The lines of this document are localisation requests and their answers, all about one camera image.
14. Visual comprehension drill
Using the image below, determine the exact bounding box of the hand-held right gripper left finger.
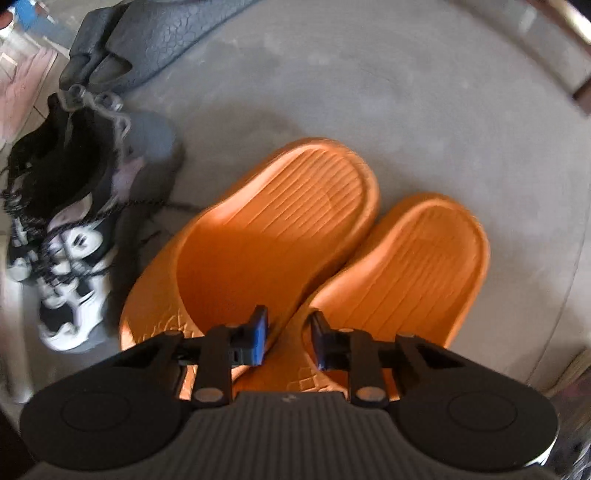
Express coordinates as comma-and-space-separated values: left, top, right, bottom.
111, 305, 269, 409

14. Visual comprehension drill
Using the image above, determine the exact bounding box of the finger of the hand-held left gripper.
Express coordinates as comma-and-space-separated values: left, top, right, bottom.
11, 0, 70, 34

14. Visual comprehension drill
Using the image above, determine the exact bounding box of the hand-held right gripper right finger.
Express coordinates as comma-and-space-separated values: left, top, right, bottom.
308, 310, 466, 409

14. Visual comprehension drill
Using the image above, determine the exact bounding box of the pink fabric slipper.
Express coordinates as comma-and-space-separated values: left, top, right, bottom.
0, 32, 58, 148

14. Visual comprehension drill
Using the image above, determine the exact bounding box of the orange foam slipper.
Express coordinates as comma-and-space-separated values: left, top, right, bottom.
119, 137, 382, 400
233, 193, 491, 402

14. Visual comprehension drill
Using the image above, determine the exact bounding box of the dark grey textured slipper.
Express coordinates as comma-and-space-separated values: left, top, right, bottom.
59, 0, 262, 95

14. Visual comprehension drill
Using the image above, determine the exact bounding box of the chunky white black sneaker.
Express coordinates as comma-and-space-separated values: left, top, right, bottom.
2, 85, 185, 354

